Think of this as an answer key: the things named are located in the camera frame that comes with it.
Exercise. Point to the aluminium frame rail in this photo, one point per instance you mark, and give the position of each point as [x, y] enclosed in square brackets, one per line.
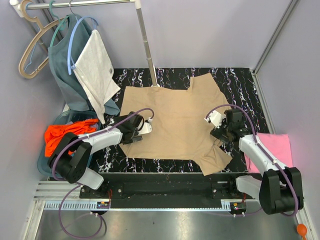
[276, 33]

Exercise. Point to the blue plastic laundry basket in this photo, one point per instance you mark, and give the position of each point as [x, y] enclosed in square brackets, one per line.
[66, 118]

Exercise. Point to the metal clothes rack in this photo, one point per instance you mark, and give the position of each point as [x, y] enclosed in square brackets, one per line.
[138, 6]

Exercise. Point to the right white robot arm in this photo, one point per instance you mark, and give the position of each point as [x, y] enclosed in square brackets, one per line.
[280, 191]

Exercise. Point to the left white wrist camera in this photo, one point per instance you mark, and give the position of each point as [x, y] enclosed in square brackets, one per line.
[146, 127]

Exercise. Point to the grey-green hanging t shirt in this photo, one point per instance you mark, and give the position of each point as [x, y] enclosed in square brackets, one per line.
[72, 91]

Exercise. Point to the green hanger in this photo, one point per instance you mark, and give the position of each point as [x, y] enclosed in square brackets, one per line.
[61, 23]

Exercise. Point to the beige wooden hanger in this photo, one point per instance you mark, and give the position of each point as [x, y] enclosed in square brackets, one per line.
[42, 30]

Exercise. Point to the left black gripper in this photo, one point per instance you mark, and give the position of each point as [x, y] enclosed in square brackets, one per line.
[135, 138]

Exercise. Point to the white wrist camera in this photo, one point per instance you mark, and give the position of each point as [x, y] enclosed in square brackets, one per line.
[146, 127]
[215, 118]

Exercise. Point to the orange ball tool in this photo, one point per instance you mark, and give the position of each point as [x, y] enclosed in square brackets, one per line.
[302, 231]

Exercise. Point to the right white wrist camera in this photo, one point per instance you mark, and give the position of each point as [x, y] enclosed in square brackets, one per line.
[215, 118]

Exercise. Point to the white hanging t shirt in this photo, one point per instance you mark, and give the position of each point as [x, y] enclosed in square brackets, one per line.
[94, 71]

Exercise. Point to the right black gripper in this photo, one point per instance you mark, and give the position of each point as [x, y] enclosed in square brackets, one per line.
[218, 133]

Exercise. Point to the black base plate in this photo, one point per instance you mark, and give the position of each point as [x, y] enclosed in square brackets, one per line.
[168, 191]

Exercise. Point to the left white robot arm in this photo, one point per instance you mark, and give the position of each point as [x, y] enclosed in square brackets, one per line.
[71, 156]

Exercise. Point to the beige t shirt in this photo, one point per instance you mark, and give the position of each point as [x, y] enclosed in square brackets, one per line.
[179, 130]

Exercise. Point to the folded pink t shirt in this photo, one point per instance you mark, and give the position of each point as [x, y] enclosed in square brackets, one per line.
[278, 145]

